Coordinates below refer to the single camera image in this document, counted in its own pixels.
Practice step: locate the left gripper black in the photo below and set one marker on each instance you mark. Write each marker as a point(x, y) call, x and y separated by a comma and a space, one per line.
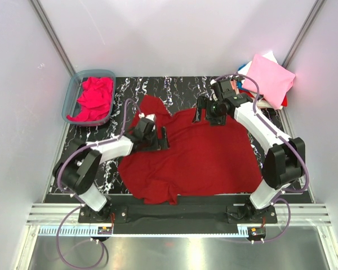
point(162, 144)

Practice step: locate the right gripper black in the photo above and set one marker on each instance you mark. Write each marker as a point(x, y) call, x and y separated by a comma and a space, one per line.
point(202, 103)

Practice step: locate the dark red t shirt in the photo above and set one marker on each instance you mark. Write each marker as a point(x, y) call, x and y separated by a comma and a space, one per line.
point(202, 160)

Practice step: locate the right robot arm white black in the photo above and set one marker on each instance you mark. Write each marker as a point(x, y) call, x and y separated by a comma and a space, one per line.
point(284, 156)

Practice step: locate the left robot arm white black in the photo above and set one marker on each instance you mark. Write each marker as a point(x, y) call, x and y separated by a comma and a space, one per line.
point(75, 172)

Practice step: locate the black marble pattern mat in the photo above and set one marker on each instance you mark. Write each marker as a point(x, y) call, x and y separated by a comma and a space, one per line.
point(177, 93)

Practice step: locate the folded light pink t shirt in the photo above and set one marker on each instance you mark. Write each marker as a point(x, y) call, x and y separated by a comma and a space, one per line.
point(287, 77)

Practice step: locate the magenta pink t shirt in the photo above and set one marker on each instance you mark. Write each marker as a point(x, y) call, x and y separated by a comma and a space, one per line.
point(95, 101)

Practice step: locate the folded red t shirt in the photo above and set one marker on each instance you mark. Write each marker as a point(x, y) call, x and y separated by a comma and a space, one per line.
point(253, 95)

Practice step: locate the teal plastic basket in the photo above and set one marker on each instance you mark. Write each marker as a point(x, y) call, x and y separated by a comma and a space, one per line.
point(71, 106)

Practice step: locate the left orange connector box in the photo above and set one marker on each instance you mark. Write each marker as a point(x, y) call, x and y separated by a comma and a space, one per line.
point(104, 230)

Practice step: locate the orange connector box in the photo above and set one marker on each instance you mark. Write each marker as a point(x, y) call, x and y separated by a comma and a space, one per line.
point(256, 231)
point(104, 230)

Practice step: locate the right orange connector box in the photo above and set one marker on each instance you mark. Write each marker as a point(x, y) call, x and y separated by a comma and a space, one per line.
point(256, 231)

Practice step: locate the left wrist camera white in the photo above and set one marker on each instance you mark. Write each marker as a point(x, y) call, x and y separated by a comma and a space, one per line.
point(147, 119)

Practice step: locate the aluminium frame rail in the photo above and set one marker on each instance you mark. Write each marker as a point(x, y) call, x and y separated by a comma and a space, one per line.
point(50, 214)

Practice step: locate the right aluminium corner post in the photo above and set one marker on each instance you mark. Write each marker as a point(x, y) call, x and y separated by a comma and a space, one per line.
point(307, 24)

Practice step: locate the aluminium corner post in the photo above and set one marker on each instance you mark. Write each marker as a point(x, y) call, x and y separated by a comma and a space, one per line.
point(307, 24)
point(50, 31)

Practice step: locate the left aluminium corner post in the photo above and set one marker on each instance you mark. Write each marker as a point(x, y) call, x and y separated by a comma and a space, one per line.
point(50, 31)

